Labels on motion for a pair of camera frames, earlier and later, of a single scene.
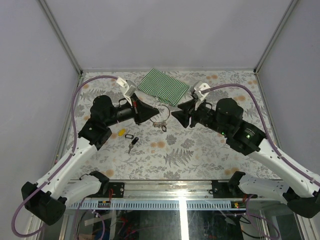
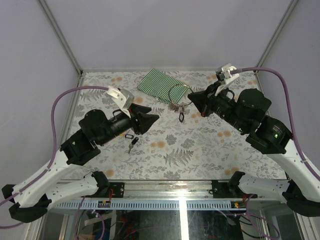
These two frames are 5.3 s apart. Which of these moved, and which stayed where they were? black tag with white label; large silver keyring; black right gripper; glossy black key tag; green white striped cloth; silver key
Moved: black right gripper; large silver keyring
Stayed: black tag with white label; silver key; green white striped cloth; glossy black key tag
